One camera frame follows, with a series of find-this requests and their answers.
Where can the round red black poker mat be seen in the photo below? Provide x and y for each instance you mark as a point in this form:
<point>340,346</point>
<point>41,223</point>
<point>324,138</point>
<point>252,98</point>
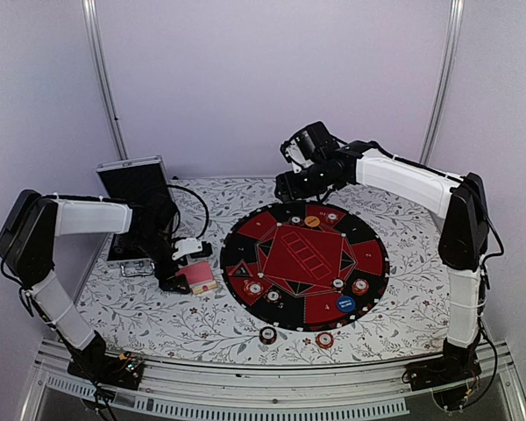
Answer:
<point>301,264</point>

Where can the floral table cloth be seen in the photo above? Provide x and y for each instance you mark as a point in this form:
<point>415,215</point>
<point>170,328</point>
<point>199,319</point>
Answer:
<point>411,318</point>

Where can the aluminium poker case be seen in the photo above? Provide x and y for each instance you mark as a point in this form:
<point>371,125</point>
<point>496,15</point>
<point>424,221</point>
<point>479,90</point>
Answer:
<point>142,185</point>

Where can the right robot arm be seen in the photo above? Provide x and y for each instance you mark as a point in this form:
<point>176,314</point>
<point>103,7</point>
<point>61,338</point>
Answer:
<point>460,202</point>

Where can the aluminium frame post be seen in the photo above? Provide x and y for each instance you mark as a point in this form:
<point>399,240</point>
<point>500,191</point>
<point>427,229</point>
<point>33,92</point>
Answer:
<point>93,30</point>
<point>455,19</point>

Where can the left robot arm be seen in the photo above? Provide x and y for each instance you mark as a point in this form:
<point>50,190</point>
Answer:
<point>45,247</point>

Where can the red playing card deck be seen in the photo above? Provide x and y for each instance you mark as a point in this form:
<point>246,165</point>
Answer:
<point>197,272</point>

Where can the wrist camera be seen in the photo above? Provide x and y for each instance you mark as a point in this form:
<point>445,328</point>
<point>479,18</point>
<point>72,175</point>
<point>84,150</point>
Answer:
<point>193,247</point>
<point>311,144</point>

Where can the orange poker chip stack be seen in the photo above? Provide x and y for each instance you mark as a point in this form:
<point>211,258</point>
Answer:
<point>324,340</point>

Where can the left aluminium frame post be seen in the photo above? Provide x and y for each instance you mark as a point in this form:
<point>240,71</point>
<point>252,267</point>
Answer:
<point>93,30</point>

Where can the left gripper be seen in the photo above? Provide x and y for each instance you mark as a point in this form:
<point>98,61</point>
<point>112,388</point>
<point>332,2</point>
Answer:
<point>169,284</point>

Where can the right aluminium frame post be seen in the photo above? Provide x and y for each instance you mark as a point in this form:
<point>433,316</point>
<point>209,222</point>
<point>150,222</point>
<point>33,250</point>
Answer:
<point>455,19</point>

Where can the blue small blind button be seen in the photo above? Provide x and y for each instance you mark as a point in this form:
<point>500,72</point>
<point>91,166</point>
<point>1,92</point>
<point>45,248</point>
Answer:
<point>346,304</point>

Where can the dark poker chip stack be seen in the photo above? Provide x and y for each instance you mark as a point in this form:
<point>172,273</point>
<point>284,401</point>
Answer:
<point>267,335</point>

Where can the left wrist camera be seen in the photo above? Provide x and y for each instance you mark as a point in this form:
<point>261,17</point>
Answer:
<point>193,247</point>

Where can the front aluminium rail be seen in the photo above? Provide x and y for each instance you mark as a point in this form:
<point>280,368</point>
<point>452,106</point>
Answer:
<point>193,390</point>

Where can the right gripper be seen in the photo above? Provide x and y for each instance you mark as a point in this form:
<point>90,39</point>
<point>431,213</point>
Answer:
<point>289,189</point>

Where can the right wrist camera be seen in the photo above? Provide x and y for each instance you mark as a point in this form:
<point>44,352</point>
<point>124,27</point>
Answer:
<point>311,144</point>

